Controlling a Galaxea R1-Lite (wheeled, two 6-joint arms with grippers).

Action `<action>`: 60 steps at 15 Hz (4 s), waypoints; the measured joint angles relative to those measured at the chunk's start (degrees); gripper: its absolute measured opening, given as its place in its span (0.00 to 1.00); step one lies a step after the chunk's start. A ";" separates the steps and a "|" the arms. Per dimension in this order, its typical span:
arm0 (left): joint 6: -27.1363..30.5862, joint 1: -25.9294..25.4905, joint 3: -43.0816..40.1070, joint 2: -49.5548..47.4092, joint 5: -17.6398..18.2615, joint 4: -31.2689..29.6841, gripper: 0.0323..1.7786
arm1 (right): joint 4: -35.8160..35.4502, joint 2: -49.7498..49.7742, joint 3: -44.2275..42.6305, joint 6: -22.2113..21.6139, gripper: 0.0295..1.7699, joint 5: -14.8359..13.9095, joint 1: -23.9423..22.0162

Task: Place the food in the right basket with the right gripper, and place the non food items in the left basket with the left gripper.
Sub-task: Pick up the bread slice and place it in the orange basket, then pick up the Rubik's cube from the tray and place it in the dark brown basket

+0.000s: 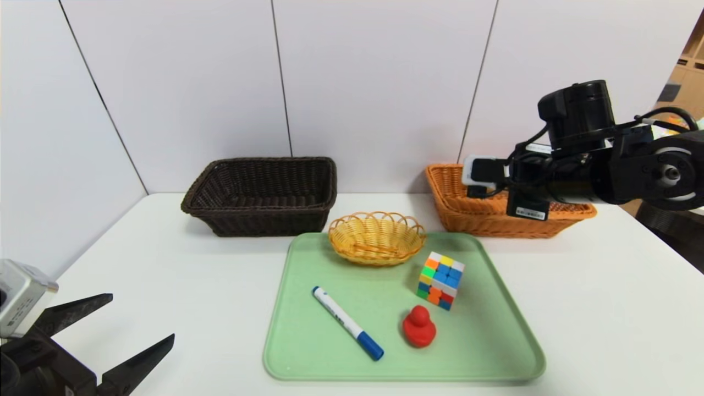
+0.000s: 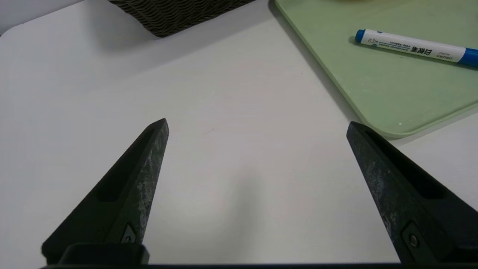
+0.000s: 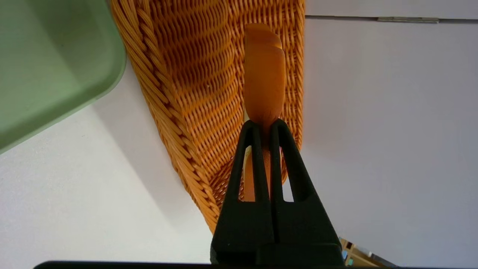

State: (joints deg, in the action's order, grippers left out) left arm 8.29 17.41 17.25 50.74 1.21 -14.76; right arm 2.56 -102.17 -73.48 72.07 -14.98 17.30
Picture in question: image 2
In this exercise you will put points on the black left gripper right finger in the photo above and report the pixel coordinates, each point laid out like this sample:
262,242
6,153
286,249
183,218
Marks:
418,201

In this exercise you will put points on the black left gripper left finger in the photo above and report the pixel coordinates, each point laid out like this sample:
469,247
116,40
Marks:
123,194

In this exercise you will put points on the dark brown wicker basket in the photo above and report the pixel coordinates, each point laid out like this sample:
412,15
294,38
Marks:
175,15

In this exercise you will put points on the light green plastic tray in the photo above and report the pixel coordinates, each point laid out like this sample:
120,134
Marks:
392,89

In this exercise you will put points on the blue and white marker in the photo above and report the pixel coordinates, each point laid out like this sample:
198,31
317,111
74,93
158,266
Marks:
410,46

